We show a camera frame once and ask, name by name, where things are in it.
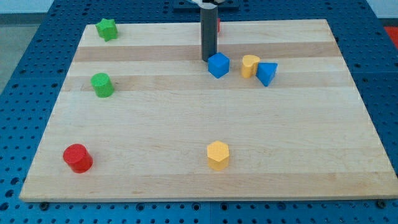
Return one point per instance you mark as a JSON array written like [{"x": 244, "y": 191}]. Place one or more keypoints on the blue cube block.
[{"x": 218, "y": 65}]

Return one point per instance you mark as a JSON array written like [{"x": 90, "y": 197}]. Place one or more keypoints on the yellow heart block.
[{"x": 249, "y": 65}]

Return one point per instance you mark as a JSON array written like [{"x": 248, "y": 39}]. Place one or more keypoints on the yellow hexagon block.
[{"x": 218, "y": 155}]

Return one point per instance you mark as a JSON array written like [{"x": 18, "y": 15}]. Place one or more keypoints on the light wooden board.
[{"x": 306, "y": 136}]

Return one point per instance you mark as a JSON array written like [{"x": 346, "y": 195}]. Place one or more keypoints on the blue triangular prism block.
[{"x": 266, "y": 72}]

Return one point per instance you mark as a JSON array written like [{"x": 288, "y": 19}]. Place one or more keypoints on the red block behind rod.
[{"x": 218, "y": 25}]

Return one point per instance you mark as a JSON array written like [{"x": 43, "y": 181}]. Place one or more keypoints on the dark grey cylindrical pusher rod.
[{"x": 209, "y": 28}]

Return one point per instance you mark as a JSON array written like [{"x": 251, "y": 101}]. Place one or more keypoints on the green cylinder block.
[{"x": 102, "y": 85}]

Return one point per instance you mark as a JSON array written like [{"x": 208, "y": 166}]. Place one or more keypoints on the green star block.
[{"x": 107, "y": 29}]

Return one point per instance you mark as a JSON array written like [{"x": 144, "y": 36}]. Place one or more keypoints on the red cylinder block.
[{"x": 77, "y": 158}]

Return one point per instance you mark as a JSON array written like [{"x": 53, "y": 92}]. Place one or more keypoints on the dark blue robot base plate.
[{"x": 183, "y": 5}]

